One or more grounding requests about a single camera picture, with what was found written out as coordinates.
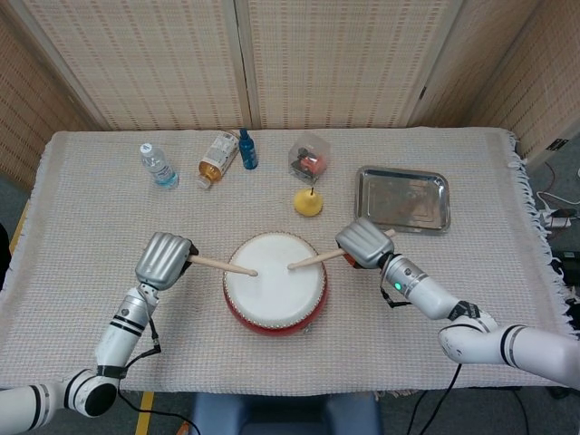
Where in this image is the silver orange-tipped right robot hand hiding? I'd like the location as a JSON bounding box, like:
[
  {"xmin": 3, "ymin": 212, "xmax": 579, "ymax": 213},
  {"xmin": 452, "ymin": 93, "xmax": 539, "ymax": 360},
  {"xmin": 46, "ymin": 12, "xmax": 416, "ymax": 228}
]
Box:
[{"xmin": 334, "ymin": 217, "xmax": 396, "ymax": 271}]

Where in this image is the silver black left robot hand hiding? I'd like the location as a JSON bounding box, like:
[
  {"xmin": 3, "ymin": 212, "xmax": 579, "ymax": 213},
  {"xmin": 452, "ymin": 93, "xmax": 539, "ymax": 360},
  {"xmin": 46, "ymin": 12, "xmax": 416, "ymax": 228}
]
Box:
[{"xmin": 134, "ymin": 232, "xmax": 199, "ymax": 291}]

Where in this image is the wooden drumstick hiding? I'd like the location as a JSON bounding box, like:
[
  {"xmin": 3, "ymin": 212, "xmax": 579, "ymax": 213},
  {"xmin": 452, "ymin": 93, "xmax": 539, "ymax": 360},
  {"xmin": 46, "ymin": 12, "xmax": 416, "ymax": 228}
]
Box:
[
  {"xmin": 287, "ymin": 228, "xmax": 397, "ymax": 271},
  {"xmin": 188, "ymin": 255, "xmax": 259, "ymax": 277}
]

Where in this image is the red drum white skin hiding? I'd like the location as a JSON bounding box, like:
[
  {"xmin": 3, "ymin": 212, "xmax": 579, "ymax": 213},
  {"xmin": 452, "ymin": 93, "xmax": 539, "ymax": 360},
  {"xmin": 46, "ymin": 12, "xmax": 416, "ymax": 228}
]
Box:
[{"xmin": 222, "ymin": 231, "xmax": 328, "ymax": 339}]

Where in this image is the rectangular metal tray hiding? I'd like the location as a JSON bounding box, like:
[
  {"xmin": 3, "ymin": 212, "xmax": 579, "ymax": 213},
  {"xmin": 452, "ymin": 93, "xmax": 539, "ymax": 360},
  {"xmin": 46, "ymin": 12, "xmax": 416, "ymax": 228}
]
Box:
[{"xmin": 353, "ymin": 165, "xmax": 452, "ymax": 236}]

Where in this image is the yellow pear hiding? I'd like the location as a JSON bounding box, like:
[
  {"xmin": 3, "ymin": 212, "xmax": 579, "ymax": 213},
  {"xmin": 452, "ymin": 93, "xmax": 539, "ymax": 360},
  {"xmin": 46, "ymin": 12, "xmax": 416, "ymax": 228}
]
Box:
[{"xmin": 294, "ymin": 185, "xmax": 324, "ymax": 218}]

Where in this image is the beige woven tablecloth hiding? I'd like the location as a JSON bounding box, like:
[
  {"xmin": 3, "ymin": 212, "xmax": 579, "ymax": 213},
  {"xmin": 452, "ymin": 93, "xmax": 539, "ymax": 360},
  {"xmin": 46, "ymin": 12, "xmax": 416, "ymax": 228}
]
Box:
[{"xmin": 0, "ymin": 126, "xmax": 566, "ymax": 396}]

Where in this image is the clear water bottle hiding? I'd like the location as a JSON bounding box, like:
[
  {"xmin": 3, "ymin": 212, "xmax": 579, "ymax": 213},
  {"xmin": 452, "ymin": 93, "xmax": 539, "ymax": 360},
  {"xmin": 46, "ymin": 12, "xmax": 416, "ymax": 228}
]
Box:
[{"xmin": 139, "ymin": 142, "xmax": 179, "ymax": 189}]

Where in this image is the red toy car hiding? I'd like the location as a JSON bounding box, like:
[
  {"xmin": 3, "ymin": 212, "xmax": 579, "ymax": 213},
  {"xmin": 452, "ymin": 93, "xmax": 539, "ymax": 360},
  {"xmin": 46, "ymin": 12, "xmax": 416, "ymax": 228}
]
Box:
[{"xmin": 296, "ymin": 151, "xmax": 328, "ymax": 176}]

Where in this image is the clear plastic box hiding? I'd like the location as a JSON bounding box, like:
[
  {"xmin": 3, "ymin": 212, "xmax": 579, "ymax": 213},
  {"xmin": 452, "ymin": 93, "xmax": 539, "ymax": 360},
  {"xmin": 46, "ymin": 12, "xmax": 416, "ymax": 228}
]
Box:
[{"xmin": 287, "ymin": 132, "xmax": 332, "ymax": 185}]

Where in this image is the amber tea bottle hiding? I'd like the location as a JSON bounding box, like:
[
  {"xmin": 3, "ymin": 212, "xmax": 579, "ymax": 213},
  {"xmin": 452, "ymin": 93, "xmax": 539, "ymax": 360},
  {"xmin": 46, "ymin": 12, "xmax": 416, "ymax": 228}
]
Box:
[{"xmin": 195, "ymin": 130, "xmax": 240, "ymax": 189}]

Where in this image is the small blue bottle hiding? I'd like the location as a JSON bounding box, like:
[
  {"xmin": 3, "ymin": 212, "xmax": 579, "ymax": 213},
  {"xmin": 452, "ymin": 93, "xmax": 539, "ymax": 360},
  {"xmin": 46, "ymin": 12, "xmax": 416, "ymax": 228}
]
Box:
[{"xmin": 237, "ymin": 128, "xmax": 259, "ymax": 170}]

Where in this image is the bamboo folding screen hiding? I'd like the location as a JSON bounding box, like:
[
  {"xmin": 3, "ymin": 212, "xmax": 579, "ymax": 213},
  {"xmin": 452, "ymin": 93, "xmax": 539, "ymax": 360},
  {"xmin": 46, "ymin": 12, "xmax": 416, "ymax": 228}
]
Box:
[{"xmin": 0, "ymin": 0, "xmax": 580, "ymax": 191}]

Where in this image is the white power strip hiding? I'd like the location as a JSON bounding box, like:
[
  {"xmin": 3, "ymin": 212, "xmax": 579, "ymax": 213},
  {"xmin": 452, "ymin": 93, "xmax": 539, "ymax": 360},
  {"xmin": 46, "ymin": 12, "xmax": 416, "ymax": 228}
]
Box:
[{"xmin": 541, "ymin": 208, "xmax": 575, "ymax": 230}]

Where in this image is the black box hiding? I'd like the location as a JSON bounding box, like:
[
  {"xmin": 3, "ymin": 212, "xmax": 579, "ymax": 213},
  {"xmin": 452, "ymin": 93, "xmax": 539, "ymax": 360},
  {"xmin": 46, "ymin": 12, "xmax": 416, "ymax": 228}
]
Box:
[{"xmin": 550, "ymin": 248, "xmax": 580, "ymax": 286}]

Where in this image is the black floor cable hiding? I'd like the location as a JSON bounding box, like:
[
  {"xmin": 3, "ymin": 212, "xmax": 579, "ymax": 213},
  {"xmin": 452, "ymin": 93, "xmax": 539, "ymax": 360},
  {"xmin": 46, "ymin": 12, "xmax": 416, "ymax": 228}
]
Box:
[{"xmin": 405, "ymin": 389, "xmax": 430, "ymax": 435}]

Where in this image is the white cable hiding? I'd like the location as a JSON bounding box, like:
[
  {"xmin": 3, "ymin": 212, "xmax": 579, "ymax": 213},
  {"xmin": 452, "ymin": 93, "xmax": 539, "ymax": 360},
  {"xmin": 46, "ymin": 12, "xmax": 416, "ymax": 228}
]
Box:
[{"xmin": 536, "ymin": 189, "xmax": 572, "ymax": 214}]

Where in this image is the red cable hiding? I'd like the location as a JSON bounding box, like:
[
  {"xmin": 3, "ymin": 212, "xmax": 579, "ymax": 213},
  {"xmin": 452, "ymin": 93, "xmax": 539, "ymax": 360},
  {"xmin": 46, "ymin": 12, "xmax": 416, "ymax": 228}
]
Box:
[{"xmin": 541, "ymin": 160, "xmax": 562, "ymax": 196}]

